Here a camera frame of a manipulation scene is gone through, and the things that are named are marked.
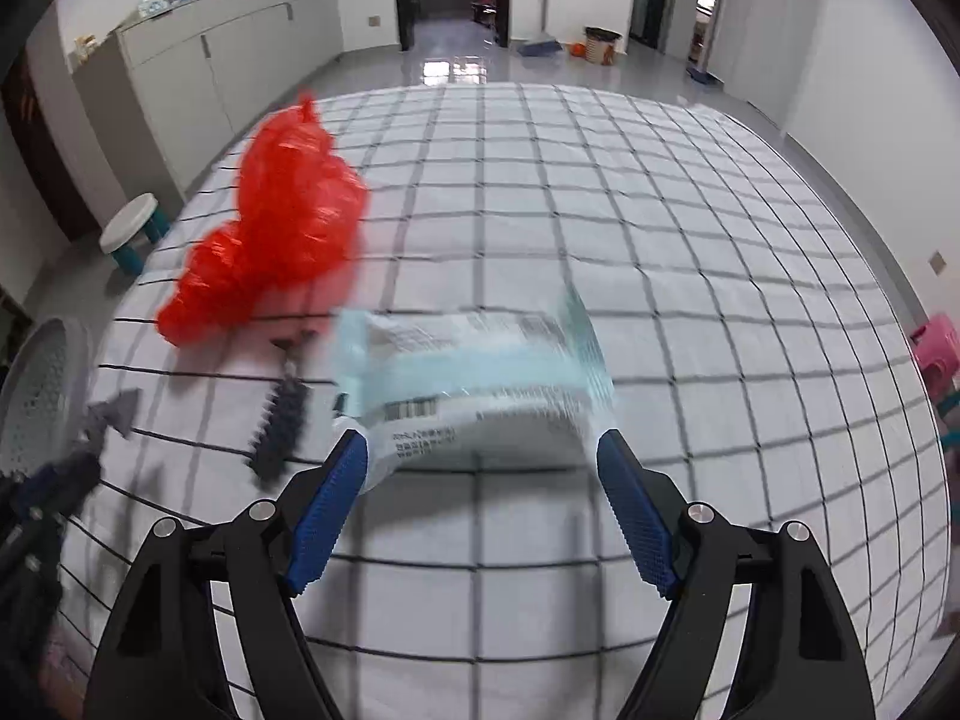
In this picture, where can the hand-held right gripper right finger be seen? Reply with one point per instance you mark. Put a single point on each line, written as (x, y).
(637, 517)

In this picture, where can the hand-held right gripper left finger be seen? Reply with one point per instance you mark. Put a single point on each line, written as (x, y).
(326, 517)

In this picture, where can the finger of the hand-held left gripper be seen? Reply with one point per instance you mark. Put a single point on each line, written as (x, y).
(109, 424)
(281, 420)

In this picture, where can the grey perforated plastic basket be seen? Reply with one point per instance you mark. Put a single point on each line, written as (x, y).
(45, 382)

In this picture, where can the white teal plastic packet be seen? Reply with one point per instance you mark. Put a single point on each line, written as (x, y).
(487, 405)

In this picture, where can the red plastic bag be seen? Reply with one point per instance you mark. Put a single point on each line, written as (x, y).
(285, 217)

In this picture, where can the white stool with teal legs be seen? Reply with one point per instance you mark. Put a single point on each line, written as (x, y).
(131, 221)

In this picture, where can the dark brown door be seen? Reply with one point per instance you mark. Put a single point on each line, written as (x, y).
(37, 165)

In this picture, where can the black white checked tablecloth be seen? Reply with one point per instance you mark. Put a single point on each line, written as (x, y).
(675, 240)

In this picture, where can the pink plastic stool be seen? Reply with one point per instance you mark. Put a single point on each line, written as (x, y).
(937, 352)

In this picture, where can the white long cabinet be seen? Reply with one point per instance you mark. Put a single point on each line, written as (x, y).
(225, 67)

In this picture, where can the grey broom with blue dustpan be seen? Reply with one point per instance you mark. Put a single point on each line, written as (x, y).
(540, 47)

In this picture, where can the wicker bin with black liner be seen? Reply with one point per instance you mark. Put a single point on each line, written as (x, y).
(602, 46)

